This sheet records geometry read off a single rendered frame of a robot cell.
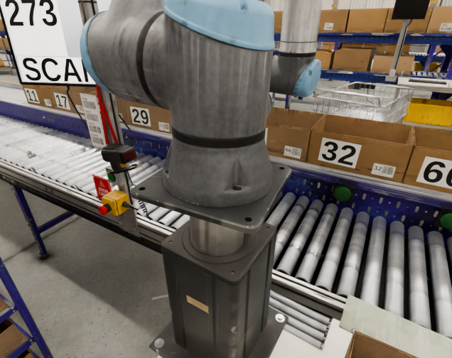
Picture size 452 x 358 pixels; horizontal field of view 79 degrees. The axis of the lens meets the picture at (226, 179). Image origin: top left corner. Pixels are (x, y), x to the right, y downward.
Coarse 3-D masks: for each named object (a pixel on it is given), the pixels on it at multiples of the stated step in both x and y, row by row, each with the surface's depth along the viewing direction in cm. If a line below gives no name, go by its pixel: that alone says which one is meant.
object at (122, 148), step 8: (112, 144) 97; (120, 144) 96; (104, 152) 94; (112, 152) 92; (120, 152) 91; (128, 152) 92; (104, 160) 96; (112, 160) 94; (120, 160) 92; (128, 160) 92; (112, 168) 98; (120, 168) 97
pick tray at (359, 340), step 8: (352, 336) 62; (360, 336) 61; (368, 336) 61; (352, 344) 59; (360, 344) 62; (368, 344) 61; (376, 344) 60; (384, 344) 59; (352, 352) 65; (360, 352) 63; (368, 352) 62; (376, 352) 61; (384, 352) 60; (392, 352) 59; (400, 352) 58
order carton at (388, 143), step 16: (320, 128) 138; (336, 128) 144; (352, 128) 141; (368, 128) 137; (384, 128) 133; (400, 128) 130; (320, 144) 123; (368, 144) 113; (384, 144) 110; (400, 144) 107; (368, 160) 116; (384, 160) 112; (400, 160) 110; (384, 176) 115; (400, 176) 112
